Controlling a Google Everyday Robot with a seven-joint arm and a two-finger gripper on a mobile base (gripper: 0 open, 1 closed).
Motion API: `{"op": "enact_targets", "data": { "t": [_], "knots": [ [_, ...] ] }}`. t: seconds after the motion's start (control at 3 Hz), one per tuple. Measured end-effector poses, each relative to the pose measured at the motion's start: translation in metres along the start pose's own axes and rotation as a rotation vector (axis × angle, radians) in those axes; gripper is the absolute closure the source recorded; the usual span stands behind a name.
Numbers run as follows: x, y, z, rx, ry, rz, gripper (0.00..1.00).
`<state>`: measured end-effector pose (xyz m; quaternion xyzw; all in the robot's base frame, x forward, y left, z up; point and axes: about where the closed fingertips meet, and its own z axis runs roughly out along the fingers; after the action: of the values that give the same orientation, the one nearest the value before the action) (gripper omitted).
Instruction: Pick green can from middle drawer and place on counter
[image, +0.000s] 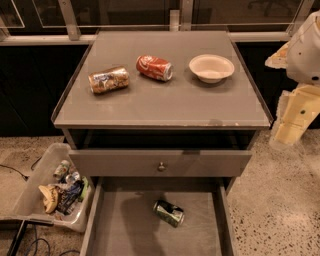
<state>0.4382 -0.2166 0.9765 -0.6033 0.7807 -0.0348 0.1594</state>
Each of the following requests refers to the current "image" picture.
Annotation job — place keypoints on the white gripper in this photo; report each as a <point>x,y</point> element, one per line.
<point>305,55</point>

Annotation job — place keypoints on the green soda can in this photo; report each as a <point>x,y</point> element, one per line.
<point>169,213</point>

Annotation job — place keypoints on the red soda can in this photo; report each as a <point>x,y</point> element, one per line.
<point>154,67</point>

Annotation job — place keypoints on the grey drawer cabinet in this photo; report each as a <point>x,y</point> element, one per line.
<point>183,113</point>

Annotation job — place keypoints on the round metal drawer knob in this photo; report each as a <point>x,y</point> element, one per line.
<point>161,167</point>

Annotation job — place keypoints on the grey top drawer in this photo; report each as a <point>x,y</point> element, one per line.
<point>144,163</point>

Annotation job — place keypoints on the grey drawer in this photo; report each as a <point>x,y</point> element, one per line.
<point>122,221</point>
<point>144,163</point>

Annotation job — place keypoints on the gold brown can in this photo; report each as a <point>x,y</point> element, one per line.
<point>109,80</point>

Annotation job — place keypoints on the grey middle drawer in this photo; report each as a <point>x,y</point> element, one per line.
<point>122,221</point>

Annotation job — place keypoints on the silver can in bin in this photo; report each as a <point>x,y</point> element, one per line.
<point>71,178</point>

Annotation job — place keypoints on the white can in bin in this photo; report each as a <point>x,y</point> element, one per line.
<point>62,169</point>

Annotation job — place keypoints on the white paper bowl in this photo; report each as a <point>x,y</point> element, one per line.
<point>211,68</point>

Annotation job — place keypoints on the green item in bin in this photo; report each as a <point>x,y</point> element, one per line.
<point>84,189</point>

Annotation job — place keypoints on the dark snack bag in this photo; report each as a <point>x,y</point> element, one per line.
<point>69,196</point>

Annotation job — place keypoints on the clear plastic bin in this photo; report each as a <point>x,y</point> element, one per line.
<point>30,205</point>

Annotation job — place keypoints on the tan crumpled wrapper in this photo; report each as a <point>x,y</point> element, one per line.
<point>50,197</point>

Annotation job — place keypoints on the black bar on floor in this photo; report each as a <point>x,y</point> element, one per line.
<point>19,228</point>

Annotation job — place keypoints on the metal window frame rail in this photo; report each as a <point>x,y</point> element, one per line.
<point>61,22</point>

